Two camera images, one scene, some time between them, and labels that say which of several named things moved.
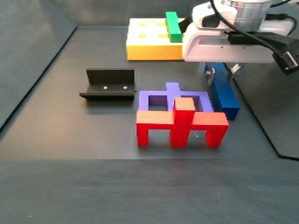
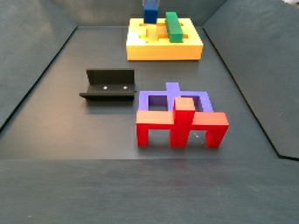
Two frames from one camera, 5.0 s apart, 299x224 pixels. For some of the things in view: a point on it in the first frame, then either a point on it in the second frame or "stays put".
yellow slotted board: x=148 y=41 stays put
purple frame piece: x=172 y=93 stays put
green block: x=172 y=27 stays put
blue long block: x=222 y=90 to x=150 y=11
